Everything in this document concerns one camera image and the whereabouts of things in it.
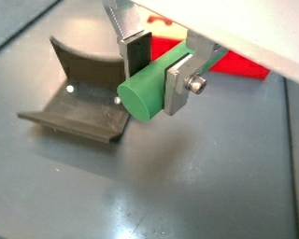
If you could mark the green cylinder peg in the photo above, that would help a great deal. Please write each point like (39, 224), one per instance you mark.
(142, 91)

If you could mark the red shape sorter block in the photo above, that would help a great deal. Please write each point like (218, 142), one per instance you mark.
(169, 34)

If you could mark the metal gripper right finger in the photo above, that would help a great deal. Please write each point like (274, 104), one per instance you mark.
(183, 74)

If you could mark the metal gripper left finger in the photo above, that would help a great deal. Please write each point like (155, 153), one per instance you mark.
(134, 38)

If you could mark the black curved holder stand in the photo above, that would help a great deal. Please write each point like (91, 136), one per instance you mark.
(82, 108)

